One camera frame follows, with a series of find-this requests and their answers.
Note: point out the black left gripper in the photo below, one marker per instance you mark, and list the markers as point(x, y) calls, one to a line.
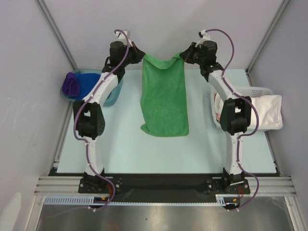
point(138, 55)

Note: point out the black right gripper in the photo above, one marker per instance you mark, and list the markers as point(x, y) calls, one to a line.
point(189, 54)

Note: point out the green microfibre towel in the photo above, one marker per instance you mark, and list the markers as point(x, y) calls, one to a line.
point(163, 98)

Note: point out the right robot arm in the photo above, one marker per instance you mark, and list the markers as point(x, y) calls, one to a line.
point(235, 117)

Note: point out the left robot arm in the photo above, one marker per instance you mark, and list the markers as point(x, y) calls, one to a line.
point(89, 122)

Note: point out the pink towel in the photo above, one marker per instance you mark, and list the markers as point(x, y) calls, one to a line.
point(218, 105)

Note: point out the blue towel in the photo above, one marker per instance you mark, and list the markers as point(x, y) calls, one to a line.
point(86, 82)

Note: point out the white plastic basket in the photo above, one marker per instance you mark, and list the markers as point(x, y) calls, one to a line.
point(252, 92)

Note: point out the purple towel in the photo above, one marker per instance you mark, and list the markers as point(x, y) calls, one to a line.
point(70, 85)

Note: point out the white towel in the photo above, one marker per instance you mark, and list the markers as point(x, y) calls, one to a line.
point(269, 111)

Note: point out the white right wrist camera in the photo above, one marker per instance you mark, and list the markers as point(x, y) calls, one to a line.
point(203, 35)

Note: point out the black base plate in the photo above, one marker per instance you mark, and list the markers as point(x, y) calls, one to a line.
point(163, 188)

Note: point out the aluminium frame rail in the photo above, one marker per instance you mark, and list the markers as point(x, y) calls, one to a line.
point(69, 185)

